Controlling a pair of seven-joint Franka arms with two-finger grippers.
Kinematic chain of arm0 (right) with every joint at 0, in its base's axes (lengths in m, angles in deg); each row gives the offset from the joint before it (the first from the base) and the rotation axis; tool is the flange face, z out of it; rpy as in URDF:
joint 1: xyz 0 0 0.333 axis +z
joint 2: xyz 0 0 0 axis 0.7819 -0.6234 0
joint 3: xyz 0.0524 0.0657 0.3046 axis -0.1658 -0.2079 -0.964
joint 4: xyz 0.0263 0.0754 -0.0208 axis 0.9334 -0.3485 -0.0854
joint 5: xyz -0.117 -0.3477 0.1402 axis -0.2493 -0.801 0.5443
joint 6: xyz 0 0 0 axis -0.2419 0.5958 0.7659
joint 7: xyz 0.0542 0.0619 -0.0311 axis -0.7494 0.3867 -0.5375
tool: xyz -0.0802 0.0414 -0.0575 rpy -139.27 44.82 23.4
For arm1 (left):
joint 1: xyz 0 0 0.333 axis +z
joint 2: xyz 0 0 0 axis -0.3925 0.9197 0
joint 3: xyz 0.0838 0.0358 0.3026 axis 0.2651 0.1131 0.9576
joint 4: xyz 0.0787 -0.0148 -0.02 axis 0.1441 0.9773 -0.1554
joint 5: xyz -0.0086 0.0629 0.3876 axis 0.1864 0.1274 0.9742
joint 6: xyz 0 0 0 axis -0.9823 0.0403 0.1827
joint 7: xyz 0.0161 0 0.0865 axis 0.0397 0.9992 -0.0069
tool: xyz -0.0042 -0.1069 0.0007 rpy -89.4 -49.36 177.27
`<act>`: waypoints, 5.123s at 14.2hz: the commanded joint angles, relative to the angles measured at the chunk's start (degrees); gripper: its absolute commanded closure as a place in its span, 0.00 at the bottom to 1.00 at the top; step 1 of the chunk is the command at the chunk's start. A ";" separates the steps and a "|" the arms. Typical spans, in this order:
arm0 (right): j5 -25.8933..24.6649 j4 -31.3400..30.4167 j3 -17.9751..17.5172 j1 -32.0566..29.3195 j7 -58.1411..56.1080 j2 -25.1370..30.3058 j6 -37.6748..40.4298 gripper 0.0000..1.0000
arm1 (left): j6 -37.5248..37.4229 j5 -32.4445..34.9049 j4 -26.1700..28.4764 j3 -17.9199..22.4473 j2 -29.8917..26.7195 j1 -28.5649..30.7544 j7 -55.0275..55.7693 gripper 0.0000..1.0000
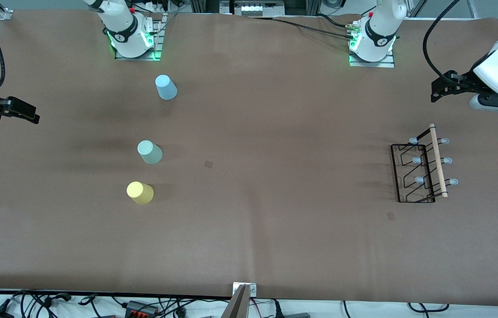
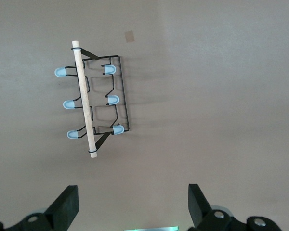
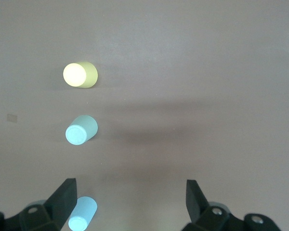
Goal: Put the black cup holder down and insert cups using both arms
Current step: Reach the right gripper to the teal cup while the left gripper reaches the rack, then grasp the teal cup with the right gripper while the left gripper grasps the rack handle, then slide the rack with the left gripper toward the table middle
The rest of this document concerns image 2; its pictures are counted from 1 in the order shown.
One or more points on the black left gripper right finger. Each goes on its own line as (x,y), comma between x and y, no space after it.
(202,211)

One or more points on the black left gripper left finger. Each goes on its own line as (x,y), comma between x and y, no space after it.
(62,211)

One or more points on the small brown tape patch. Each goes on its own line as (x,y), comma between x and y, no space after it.
(129,36)

